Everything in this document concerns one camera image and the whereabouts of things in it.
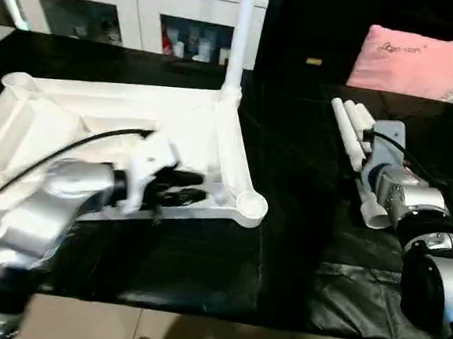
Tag white plastic table top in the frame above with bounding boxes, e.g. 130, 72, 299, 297
0, 69, 281, 250

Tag white plastic table leg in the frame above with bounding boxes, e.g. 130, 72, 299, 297
320, 98, 400, 232
217, 0, 266, 104
352, 104, 379, 133
341, 101, 376, 152

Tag black work mat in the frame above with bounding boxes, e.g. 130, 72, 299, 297
0, 26, 453, 339

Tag red and white carton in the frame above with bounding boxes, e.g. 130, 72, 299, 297
160, 24, 176, 55

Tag pink pillow with print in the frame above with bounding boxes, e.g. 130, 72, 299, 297
344, 22, 453, 106

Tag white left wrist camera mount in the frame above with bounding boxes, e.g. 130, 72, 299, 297
116, 130, 183, 220

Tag black left wrist camera cable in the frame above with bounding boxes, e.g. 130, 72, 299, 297
0, 115, 156, 238

